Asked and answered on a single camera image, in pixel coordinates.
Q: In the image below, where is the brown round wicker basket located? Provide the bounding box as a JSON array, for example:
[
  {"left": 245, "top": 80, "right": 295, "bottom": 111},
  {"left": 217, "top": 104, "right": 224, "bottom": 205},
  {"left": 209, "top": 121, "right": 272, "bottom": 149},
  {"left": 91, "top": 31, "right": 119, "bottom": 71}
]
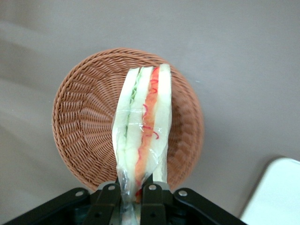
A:
[{"left": 51, "top": 47, "right": 204, "bottom": 192}]

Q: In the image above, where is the triangle sandwich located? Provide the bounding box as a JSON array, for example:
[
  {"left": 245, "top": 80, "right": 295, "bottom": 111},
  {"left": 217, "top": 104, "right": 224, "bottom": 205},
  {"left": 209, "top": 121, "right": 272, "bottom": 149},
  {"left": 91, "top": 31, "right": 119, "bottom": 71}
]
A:
[{"left": 112, "top": 63, "right": 173, "bottom": 225}]

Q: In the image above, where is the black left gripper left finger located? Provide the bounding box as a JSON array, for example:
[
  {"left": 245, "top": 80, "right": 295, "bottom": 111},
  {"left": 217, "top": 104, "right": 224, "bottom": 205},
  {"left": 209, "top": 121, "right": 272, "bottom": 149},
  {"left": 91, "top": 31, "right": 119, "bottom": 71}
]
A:
[{"left": 83, "top": 181, "right": 123, "bottom": 225}]

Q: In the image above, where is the beige plastic tray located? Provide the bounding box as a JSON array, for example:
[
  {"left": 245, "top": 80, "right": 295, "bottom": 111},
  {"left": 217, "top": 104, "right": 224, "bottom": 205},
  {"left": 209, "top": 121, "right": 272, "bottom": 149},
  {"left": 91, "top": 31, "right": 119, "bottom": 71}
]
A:
[{"left": 239, "top": 156, "right": 300, "bottom": 225}]

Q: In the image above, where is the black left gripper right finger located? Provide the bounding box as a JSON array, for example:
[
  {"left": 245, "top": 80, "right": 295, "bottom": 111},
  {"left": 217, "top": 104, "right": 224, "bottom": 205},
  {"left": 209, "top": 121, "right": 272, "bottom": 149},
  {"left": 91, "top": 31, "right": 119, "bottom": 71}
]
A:
[{"left": 140, "top": 182, "right": 174, "bottom": 225}]

